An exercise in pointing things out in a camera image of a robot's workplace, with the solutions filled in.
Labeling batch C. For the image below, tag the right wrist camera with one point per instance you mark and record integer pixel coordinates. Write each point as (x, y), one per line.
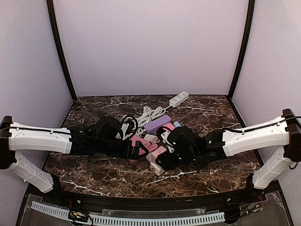
(180, 138)

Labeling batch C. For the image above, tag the black frame left post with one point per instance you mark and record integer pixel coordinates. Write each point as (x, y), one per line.
(59, 48)

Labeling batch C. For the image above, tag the pink charger plug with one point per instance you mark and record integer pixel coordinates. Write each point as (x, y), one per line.
(170, 126)

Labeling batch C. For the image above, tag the purple power strip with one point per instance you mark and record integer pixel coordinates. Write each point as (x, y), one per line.
(152, 126)

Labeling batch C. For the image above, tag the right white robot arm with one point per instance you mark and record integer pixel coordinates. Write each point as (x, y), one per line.
(283, 132)

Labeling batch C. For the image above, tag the small circuit board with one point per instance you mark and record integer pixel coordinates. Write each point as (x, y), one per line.
(77, 216)

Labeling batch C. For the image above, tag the light blue charger plug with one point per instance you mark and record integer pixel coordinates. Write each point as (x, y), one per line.
(177, 124)

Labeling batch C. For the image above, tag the white power strip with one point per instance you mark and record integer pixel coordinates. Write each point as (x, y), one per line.
(177, 100)

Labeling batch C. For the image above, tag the pink triangular power strip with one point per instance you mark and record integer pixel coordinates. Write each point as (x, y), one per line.
(141, 148)

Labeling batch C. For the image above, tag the white slotted cable duct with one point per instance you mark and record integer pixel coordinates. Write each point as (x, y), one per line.
(127, 218)

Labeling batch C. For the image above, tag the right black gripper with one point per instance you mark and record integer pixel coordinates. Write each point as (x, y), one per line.
(166, 160)

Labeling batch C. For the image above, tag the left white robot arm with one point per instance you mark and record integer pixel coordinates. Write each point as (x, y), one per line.
(15, 137)

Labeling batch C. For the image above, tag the black frame post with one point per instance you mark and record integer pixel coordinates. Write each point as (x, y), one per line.
(243, 47)
(59, 48)

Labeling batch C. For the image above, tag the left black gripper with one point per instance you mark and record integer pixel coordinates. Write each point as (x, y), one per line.
(131, 150)

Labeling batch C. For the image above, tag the white square adapter plug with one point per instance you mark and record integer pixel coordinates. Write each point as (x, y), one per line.
(151, 138)

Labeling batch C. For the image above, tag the black frame right post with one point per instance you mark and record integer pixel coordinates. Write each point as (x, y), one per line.
(243, 47)

